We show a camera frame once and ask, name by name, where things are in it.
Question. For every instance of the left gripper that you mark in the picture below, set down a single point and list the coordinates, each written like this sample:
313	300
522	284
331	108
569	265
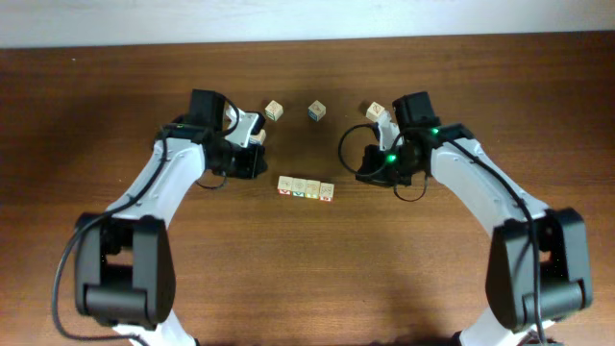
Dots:
249	166

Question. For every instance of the wooden block blue left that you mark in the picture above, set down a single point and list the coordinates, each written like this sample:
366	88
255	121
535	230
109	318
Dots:
259	138

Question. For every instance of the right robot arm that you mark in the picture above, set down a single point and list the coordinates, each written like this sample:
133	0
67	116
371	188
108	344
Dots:
538	270

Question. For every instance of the wooden block blue top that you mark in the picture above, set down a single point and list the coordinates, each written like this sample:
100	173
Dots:
316	110

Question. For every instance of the wooden block far right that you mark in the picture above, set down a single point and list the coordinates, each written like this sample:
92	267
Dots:
374	111

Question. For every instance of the wooden block green letter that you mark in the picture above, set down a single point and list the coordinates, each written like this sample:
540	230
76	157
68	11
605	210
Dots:
299	187

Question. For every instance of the wooden block blue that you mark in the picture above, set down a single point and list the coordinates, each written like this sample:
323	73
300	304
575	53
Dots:
259	138
316	110

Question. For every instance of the wooden block red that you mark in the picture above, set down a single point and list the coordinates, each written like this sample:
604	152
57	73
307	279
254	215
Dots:
326	192

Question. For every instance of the wooden block green top-left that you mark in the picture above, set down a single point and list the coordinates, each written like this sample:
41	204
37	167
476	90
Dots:
274	110

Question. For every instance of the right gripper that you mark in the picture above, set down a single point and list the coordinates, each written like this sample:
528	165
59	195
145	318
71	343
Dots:
371	172

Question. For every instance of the wooden block yellow centre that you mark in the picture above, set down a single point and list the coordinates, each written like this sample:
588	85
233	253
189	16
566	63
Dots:
312	189

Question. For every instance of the wooden block plain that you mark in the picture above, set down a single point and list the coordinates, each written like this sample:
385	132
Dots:
285	185

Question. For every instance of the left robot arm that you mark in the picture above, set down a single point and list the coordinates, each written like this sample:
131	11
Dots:
124	276

